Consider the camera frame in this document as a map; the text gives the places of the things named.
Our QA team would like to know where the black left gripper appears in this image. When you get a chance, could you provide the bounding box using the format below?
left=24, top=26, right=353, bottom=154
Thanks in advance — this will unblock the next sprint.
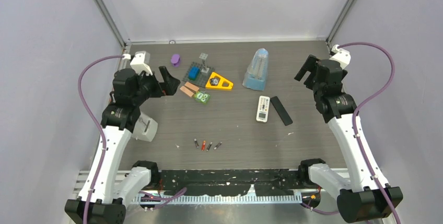
left=132, top=66, right=179, bottom=105

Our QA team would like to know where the white remote control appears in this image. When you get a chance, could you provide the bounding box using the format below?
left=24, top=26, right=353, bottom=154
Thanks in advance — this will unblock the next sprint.
left=256, top=96, right=270, bottom=123

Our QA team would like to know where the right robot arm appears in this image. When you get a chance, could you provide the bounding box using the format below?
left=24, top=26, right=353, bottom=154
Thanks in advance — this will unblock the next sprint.
left=295, top=55, right=403, bottom=223

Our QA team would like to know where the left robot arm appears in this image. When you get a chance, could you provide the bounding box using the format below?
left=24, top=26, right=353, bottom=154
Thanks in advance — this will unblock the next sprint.
left=64, top=66, right=180, bottom=223

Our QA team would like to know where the black remote control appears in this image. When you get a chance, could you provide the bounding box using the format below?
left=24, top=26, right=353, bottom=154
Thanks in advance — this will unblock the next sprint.
left=270, top=96, right=293, bottom=126

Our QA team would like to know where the tan wooden block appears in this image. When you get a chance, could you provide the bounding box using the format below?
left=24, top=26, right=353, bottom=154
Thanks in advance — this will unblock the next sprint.
left=184, top=81, right=199, bottom=92
left=180, top=86, right=194, bottom=97

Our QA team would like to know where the purple cap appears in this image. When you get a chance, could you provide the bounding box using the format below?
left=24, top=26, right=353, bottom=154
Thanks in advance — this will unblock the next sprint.
left=170, top=54, right=181, bottom=67

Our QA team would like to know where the blue building brick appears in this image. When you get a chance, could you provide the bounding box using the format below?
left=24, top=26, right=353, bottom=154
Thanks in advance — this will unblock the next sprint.
left=188, top=66, right=200, bottom=80

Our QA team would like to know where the grey building brick plate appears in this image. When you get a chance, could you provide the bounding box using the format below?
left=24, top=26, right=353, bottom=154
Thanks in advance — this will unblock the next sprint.
left=182, top=62, right=215, bottom=88

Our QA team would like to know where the green monster toy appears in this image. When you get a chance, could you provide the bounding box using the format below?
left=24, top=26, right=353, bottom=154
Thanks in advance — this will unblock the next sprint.
left=193, top=91, right=211, bottom=104

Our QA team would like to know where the blue translucent metronome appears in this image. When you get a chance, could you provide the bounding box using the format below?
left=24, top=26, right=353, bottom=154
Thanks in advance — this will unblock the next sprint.
left=242, top=48, right=269, bottom=91

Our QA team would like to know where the yellow triangular toy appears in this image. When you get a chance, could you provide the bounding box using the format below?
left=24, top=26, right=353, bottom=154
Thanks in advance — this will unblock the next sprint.
left=205, top=72, right=234, bottom=91

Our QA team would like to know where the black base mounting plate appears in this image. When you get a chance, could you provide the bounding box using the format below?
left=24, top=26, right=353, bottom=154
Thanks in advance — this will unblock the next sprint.
left=160, top=169, right=306, bottom=196

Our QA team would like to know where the grey brick post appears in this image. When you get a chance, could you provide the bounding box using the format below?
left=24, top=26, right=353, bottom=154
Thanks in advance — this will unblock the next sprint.
left=199, top=53, right=209, bottom=74

